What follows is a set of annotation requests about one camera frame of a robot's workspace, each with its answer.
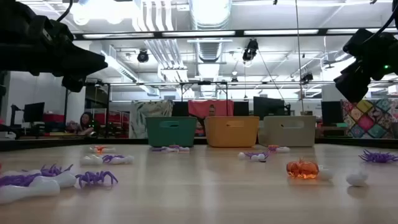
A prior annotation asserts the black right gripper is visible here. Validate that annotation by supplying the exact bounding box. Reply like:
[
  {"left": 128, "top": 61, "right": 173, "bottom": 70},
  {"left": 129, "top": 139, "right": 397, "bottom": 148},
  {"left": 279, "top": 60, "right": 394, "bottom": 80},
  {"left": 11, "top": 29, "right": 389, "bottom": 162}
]
[{"left": 334, "top": 63, "right": 385, "bottom": 103}]

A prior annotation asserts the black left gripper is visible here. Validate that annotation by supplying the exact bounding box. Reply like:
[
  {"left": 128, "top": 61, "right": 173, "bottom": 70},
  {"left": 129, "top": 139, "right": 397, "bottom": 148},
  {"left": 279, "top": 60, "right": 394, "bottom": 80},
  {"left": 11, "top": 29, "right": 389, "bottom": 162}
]
[{"left": 0, "top": 29, "right": 108, "bottom": 93}]

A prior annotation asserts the black computer monitor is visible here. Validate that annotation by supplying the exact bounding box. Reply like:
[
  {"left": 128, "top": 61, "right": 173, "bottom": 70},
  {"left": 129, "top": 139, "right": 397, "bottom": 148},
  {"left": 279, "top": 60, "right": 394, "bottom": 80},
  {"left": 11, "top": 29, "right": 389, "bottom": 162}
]
[
  {"left": 23, "top": 101, "right": 46, "bottom": 124},
  {"left": 172, "top": 101, "right": 190, "bottom": 118},
  {"left": 233, "top": 101, "right": 250, "bottom": 117},
  {"left": 252, "top": 96, "right": 286, "bottom": 121},
  {"left": 320, "top": 100, "right": 343, "bottom": 127}
]

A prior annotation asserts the colourful patchwork quilt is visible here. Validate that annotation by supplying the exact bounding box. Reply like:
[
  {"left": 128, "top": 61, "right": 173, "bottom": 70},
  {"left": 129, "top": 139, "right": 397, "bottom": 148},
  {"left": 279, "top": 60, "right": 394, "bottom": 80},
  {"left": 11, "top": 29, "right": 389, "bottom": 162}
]
[{"left": 340, "top": 98, "right": 398, "bottom": 139}]

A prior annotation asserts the thin vertical pole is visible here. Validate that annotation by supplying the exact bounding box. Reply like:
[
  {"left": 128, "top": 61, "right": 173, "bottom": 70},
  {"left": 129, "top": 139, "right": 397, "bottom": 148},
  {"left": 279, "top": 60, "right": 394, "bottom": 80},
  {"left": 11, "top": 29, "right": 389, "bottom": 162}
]
[{"left": 294, "top": 0, "right": 304, "bottom": 113}]

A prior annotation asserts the white green patterned cloth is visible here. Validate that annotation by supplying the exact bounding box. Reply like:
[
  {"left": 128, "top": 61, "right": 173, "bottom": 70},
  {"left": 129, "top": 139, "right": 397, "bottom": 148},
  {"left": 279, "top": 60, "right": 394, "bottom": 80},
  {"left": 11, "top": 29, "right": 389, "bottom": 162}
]
[{"left": 129, "top": 100, "right": 175, "bottom": 139}]

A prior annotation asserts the light grey plastic bin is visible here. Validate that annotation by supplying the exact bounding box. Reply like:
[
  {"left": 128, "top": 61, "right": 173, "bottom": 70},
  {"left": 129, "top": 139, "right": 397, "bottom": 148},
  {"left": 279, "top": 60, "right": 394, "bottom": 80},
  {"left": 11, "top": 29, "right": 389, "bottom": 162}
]
[{"left": 257, "top": 115, "right": 317, "bottom": 147}]

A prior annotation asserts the teal plastic bin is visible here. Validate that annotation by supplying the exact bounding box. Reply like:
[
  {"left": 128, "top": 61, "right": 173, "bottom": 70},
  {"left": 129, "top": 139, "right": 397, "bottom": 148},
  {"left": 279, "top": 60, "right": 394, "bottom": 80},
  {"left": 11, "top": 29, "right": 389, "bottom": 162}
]
[{"left": 145, "top": 116, "right": 198, "bottom": 147}]

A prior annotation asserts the red hanging cloth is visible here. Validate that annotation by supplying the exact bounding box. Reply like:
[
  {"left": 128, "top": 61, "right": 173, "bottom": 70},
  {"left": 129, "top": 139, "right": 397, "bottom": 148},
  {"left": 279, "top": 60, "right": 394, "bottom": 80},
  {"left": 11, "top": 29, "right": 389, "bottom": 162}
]
[{"left": 187, "top": 99, "right": 234, "bottom": 137}]

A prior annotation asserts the orange plastic bin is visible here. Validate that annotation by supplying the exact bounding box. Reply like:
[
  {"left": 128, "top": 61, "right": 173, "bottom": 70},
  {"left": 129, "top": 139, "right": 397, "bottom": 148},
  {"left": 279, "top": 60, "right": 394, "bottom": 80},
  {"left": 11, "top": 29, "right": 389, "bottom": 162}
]
[{"left": 204, "top": 116, "right": 260, "bottom": 148}]

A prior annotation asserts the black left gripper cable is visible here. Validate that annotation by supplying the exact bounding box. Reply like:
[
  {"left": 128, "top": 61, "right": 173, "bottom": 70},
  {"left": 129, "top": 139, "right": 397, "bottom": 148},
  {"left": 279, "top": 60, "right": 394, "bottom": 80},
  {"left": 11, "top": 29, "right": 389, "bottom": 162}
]
[{"left": 57, "top": 0, "right": 74, "bottom": 22}]

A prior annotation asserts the black background rig frame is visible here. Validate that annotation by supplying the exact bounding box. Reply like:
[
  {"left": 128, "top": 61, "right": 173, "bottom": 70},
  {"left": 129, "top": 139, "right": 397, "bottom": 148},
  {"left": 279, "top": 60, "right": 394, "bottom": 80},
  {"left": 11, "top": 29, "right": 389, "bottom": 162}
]
[{"left": 63, "top": 80, "right": 398, "bottom": 139}]

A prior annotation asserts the black aluminium table frame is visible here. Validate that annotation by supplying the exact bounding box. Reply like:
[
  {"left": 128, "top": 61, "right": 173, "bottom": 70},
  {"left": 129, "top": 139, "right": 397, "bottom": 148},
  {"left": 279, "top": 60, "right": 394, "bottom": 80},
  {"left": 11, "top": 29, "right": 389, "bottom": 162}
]
[{"left": 0, "top": 136, "right": 398, "bottom": 152}]

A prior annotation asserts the black hanging camera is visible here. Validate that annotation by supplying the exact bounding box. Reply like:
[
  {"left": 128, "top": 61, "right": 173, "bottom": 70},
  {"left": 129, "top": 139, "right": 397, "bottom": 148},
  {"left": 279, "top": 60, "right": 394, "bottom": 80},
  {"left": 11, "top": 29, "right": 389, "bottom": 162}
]
[{"left": 241, "top": 37, "right": 259, "bottom": 62}]

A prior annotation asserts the black overhead frame beam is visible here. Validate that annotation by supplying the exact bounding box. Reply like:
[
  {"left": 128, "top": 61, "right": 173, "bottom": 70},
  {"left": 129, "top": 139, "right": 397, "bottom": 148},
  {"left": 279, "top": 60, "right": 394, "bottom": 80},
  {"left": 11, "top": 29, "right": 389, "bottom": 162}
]
[{"left": 73, "top": 27, "right": 398, "bottom": 40}]

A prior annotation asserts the silver round air duct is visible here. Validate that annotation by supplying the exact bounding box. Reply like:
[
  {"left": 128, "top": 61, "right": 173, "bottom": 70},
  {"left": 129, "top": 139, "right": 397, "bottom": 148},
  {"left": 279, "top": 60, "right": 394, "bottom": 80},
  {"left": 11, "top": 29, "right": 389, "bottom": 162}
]
[{"left": 189, "top": 0, "right": 233, "bottom": 63}]

